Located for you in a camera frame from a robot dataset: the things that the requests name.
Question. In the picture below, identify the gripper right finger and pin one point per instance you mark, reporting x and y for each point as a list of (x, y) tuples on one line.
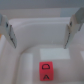
[(74, 25)]

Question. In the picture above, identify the white plastic box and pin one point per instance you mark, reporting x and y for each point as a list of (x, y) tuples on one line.
[(33, 43)]

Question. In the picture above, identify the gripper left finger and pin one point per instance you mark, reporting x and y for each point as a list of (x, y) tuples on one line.
[(9, 31)]

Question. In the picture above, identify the pink block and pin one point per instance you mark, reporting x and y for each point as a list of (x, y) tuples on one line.
[(46, 71)]

